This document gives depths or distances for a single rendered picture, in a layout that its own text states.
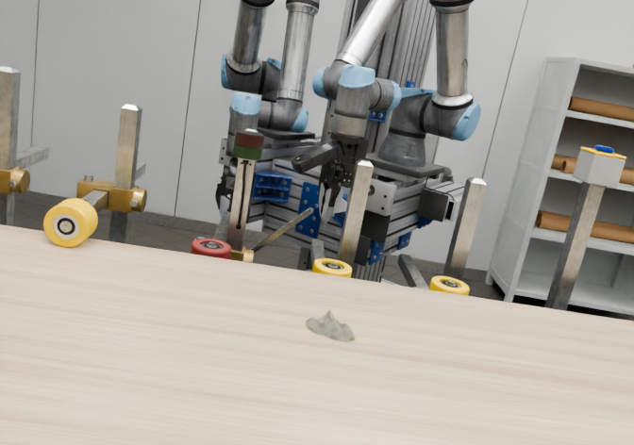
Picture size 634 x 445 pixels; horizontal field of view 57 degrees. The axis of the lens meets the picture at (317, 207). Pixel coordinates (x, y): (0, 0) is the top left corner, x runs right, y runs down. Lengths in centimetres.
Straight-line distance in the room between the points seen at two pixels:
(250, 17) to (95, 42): 237
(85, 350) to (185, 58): 323
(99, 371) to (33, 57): 359
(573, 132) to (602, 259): 93
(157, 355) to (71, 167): 349
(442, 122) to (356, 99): 49
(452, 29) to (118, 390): 122
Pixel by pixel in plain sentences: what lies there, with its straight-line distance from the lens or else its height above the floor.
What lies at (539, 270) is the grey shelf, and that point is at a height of 16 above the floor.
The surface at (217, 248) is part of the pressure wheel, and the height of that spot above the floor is 90.
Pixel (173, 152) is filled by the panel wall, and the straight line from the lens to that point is 401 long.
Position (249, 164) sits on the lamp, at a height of 107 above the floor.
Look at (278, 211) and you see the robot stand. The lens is 201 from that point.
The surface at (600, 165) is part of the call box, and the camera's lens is 138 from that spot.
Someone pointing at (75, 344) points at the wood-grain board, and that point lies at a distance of 83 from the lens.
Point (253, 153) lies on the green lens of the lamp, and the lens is 117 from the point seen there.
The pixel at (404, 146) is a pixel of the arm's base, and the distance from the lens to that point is 179.
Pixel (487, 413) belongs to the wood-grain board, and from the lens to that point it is 85.
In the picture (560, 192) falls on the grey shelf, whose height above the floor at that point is 72.
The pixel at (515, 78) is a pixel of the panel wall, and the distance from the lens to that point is 401.
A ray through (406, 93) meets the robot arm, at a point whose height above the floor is 125.
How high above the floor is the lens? 131
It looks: 15 degrees down
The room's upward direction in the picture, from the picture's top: 10 degrees clockwise
